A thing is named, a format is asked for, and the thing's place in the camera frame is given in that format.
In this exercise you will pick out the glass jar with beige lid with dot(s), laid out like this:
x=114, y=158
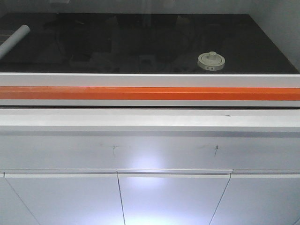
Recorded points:
x=211, y=61

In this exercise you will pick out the middle white cabinet door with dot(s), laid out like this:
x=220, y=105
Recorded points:
x=171, y=199

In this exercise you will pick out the white cabinet door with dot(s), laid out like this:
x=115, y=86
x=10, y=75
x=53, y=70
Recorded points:
x=70, y=199
x=171, y=199

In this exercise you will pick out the left white cabinet door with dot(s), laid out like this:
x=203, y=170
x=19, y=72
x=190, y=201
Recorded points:
x=70, y=199

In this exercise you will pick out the grey rolled paper tube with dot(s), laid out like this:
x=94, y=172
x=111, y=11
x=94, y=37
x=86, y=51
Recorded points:
x=11, y=40

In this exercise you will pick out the orange sash handle bar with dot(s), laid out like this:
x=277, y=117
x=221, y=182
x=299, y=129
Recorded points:
x=150, y=93

